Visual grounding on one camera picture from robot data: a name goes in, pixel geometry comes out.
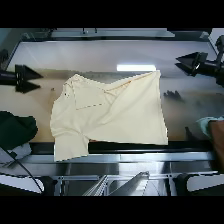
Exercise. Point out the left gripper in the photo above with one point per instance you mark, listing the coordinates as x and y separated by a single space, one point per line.
8 78

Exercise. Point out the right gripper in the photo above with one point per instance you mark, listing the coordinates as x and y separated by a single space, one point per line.
206 65

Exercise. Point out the cream T-shirt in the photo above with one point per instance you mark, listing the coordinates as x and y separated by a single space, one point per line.
120 113

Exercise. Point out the dark green garment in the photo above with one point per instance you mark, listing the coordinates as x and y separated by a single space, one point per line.
15 128

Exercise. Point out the light blue garment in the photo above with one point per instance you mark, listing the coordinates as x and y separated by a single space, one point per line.
204 124

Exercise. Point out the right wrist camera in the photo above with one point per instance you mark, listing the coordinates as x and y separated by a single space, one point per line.
220 46

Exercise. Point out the silver frame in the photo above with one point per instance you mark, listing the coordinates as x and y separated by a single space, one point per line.
133 159

